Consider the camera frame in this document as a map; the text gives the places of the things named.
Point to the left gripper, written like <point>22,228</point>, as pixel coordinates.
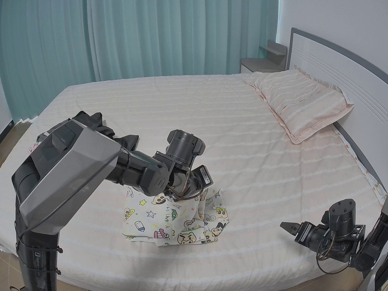
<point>200,180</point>

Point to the grey garment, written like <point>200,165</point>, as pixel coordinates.
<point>51,129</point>

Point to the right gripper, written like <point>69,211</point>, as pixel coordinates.
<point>309,235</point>

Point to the pale pink striped pillow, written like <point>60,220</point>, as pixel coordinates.
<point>303,105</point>

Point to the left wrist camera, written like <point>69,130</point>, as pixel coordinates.
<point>199,147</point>

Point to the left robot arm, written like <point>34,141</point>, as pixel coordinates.
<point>69,174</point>

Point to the bed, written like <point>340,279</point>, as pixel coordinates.
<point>242,138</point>

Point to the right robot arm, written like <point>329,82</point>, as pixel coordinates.
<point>342,217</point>

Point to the black garment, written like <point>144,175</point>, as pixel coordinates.
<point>97,123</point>

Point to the grey white bedside table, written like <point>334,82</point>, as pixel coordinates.
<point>260,64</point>

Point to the blue-green curtain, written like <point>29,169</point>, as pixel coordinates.
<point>182,29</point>
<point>45,47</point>

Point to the white printed pyjama top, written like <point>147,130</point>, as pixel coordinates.
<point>145,220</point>

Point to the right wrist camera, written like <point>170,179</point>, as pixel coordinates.
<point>325,217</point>

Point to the pink garment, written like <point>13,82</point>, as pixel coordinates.
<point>33,148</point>

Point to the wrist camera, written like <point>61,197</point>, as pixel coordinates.
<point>325,217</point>
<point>199,147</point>

